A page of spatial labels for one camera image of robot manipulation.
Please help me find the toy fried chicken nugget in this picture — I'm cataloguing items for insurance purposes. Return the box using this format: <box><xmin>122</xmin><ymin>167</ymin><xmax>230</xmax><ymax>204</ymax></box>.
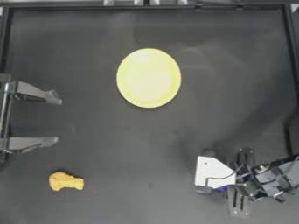
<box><xmin>48</xmin><ymin>171</ymin><xmax>86</xmax><ymax>193</ymax></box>

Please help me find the gripper white camera mount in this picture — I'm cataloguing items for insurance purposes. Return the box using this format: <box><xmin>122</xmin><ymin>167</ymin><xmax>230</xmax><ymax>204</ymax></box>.
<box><xmin>194</xmin><ymin>156</ymin><xmax>239</xmax><ymax>189</ymax></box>

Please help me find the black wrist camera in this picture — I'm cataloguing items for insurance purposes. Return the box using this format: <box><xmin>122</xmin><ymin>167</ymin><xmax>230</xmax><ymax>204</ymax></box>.
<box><xmin>195</xmin><ymin>185</ymin><xmax>214</xmax><ymax>195</ymax></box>

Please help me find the yellow plate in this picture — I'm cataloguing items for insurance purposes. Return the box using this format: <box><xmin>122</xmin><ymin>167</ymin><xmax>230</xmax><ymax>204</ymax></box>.
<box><xmin>116</xmin><ymin>47</ymin><xmax>183</xmax><ymax>109</ymax></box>

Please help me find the black metal frame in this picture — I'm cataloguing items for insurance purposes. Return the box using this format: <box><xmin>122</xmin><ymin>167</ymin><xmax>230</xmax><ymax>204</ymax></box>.
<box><xmin>0</xmin><ymin>0</ymin><xmax>299</xmax><ymax>117</ymax></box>

